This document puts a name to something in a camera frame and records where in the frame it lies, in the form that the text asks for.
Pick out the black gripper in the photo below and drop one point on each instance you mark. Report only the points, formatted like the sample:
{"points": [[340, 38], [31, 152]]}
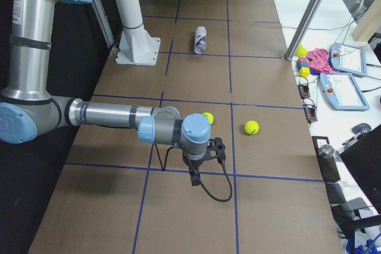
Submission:
{"points": [[192, 164]]}

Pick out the clear tennis ball can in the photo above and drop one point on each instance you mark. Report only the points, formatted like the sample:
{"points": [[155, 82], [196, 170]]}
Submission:
{"points": [[200, 44]]}

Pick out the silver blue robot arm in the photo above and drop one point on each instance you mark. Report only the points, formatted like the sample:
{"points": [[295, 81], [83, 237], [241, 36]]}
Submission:
{"points": [[28, 110]]}

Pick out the lower black connector box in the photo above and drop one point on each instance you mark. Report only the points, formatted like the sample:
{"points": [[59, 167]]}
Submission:
{"points": [[310, 110]]}

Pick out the black connector box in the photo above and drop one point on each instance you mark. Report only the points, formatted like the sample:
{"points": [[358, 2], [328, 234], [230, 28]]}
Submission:
{"points": [[303, 87], [310, 110]]}

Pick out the steel cup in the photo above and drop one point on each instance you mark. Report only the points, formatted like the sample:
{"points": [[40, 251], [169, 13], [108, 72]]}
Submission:
{"points": [[326, 151]]}

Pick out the upper black connector box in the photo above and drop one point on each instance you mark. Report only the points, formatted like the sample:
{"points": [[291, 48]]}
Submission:
{"points": [[303, 87]]}

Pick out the yellow cube block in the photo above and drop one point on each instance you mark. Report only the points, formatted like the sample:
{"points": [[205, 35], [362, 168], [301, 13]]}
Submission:
{"points": [[304, 71]]}

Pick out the blue cube block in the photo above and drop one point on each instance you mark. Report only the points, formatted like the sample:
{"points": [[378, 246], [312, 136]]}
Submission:
{"points": [[300, 66]]}

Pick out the red cube block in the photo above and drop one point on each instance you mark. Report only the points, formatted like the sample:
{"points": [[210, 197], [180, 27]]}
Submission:
{"points": [[302, 61]]}

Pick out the lower teach pendant tablet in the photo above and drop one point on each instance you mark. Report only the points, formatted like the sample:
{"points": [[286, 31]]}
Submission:
{"points": [[342, 92]]}

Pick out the teach pendant tablet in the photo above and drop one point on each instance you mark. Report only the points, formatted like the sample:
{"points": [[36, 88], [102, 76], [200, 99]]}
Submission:
{"points": [[349, 59], [342, 92]]}

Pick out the black monitor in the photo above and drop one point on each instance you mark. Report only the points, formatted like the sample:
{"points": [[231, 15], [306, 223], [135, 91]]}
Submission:
{"points": [[362, 160]]}

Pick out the pink cloth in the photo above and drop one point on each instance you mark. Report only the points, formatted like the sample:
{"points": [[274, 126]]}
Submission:
{"points": [[319, 61]]}

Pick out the black computer mouse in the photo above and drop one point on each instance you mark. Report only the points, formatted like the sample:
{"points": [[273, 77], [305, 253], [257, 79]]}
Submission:
{"points": [[361, 128]]}

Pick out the upper teach pendant tablet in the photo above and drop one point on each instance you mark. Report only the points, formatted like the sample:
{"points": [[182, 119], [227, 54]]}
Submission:
{"points": [[349, 59]]}

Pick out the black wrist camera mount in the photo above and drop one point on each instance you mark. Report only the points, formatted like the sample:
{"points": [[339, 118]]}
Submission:
{"points": [[216, 150]]}

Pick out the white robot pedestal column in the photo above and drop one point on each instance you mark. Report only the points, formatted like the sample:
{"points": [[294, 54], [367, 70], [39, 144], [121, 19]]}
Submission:
{"points": [[136, 46]]}

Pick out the yellow tennis ball by post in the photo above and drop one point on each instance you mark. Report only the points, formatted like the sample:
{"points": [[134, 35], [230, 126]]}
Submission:
{"points": [[301, 51]]}

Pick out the aluminium frame post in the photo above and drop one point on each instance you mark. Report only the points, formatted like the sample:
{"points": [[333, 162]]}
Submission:
{"points": [[306, 19]]}

